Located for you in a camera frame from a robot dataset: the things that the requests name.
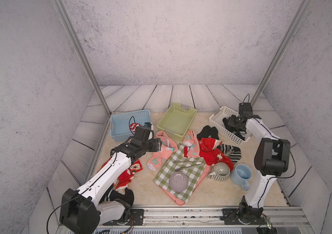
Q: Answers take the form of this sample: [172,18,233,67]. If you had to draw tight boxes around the white plastic basket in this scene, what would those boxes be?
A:
[209,106,252,146]

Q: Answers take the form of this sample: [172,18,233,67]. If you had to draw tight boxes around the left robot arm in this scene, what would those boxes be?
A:
[59,122,162,234]

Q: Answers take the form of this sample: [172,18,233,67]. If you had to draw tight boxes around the light blue mug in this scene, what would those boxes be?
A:
[230,164,253,191]

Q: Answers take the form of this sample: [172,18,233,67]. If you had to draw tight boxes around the pink tray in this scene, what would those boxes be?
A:
[159,163,212,206]

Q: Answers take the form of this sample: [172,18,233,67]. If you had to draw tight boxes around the pink sock right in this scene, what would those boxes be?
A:
[182,130,200,158]

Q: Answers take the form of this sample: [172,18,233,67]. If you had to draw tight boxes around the red sock centre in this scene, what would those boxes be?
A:
[198,138,234,171]

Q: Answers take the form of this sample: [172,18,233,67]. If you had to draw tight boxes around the metal tongs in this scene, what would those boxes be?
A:
[173,160,203,172]

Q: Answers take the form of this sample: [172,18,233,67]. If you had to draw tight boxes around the left metal frame post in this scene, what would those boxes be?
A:
[52,0,111,116]

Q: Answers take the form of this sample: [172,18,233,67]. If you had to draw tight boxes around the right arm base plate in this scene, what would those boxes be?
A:
[220,208,266,226]

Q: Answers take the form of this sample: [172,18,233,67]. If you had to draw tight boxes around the red white striped sock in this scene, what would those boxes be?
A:
[129,123,140,135]

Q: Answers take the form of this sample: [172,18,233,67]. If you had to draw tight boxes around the black white striped sock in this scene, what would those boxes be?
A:
[217,144,242,164]

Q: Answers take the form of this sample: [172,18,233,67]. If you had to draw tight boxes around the red santa sock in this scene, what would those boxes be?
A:
[110,160,143,192]

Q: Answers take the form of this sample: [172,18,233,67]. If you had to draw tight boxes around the green checkered cloth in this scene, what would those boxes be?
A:
[154,143,210,205]

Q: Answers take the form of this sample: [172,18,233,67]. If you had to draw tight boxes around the front aluminium rail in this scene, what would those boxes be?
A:
[55,206,315,234]

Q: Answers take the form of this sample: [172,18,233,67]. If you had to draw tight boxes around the black sock with label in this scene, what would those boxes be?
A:
[222,118,236,134]

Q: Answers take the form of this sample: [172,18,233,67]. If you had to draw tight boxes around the striped ceramic mug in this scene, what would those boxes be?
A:
[208,162,231,182]

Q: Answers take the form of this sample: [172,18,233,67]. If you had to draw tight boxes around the blue plastic basket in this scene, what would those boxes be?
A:
[110,109,151,142]

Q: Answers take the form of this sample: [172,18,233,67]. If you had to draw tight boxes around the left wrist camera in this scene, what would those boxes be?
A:
[144,122,153,132]

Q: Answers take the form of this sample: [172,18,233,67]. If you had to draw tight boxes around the grey upturned bowl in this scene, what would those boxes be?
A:
[169,172,189,193]

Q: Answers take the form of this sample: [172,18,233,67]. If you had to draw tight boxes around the pink sock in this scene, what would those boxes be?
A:
[147,131,178,171]
[182,130,200,158]

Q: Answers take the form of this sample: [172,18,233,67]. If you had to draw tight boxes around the green plastic basket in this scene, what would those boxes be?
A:
[157,102,197,141]

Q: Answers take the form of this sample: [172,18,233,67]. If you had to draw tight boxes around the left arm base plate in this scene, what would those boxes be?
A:
[102,209,144,226]

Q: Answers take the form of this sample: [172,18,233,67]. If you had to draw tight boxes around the pink sock centre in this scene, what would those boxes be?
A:
[147,131,178,171]

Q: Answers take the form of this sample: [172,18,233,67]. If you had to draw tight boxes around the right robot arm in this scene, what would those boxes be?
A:
[227,102,290,224]

